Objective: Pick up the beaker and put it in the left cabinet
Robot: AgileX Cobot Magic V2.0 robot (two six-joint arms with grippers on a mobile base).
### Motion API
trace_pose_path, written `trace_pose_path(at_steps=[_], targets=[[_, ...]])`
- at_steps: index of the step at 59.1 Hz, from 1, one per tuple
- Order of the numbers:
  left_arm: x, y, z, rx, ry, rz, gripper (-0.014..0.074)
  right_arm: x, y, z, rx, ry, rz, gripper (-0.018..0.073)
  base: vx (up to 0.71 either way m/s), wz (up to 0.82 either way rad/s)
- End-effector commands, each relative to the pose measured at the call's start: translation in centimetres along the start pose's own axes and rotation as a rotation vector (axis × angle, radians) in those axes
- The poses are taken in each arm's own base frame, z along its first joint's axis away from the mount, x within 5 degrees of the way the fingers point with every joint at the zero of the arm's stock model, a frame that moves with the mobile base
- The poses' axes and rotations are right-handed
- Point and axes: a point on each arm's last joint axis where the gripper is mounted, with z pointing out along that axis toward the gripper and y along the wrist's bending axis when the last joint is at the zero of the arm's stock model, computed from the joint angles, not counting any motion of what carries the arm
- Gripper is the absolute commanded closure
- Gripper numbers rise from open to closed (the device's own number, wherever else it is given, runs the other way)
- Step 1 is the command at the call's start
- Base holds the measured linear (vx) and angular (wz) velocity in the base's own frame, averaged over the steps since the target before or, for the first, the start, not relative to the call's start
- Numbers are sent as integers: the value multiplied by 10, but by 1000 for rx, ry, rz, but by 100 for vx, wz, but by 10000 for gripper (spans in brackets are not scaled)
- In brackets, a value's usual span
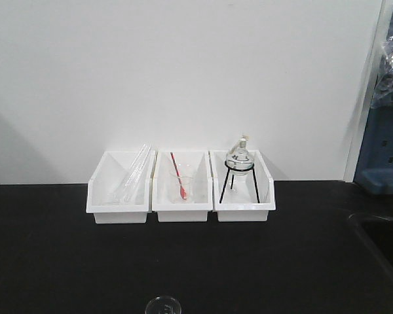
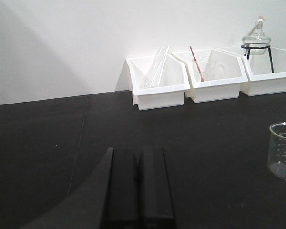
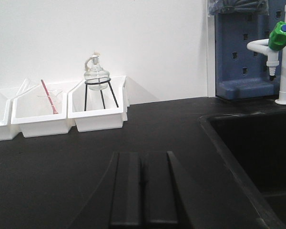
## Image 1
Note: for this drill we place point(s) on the white plastic bin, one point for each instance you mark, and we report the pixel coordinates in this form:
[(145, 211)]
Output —
[(193, 163), (112, 167), (242, 198)]

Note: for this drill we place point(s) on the clear glass test tubes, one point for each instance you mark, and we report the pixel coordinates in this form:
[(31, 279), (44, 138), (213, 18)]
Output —
[(127, 187)]

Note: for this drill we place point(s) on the glass alcohol lamp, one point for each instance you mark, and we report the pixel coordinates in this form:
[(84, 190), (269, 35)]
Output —
[(238, 159)]

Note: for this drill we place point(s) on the red stirring spatula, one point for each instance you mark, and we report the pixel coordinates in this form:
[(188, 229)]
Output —
[(182, 191)]

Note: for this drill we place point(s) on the clear glass beaker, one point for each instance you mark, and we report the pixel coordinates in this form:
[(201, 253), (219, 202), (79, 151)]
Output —
[(163, 305)]

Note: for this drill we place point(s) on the white middle plastic bin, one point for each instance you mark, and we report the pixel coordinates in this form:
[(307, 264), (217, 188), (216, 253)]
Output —
[(193, 163)]

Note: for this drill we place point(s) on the white right plastic bin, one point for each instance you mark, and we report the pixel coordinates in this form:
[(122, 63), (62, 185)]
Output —
[(242, 198)]

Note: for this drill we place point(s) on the blue equipment cabinet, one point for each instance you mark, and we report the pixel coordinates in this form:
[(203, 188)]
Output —
[(374, 170)]

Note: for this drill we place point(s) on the small beaker in bin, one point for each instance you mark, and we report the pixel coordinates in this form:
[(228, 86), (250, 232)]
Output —
[(173, 192)]

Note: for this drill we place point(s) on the white left plastic bin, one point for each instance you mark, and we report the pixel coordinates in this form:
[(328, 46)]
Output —
[(112, 167)]

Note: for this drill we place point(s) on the black lab sink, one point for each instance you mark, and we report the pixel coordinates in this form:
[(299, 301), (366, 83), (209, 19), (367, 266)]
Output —
[(376, 233)]

